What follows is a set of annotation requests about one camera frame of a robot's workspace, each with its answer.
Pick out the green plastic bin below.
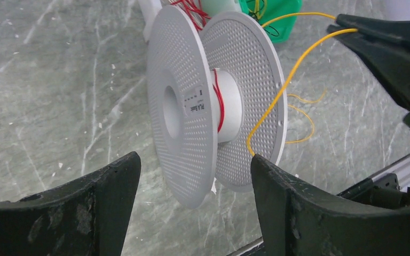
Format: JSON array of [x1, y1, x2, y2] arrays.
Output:
[[238, 0, 303, 44]]

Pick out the white filament spool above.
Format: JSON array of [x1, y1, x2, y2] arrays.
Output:
[[147, 5, 287, 209]]

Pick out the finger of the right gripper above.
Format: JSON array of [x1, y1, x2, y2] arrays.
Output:
[[335, 14, 410, 49], [336, 27, 410, 112]]

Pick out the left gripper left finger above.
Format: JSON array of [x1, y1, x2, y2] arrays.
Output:
[[0, 152, 141, 255]]

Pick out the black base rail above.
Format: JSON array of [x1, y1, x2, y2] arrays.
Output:
[[337, 173, 410, 210]]

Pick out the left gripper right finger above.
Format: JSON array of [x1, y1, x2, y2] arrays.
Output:
[[250, 154, 410, 256]]

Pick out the yellow wire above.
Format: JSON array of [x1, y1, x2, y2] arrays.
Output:
[[246, 12, 358, 157]]

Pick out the red wires in bin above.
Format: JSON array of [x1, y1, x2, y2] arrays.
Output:
[[171, 0, 213, 32]]

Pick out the aluminium side rail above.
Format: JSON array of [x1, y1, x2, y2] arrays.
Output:
[[226, 145, 410, 256]]

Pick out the white plastic bin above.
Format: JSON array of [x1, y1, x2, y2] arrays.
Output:
[[138, 0, 163, 44]]

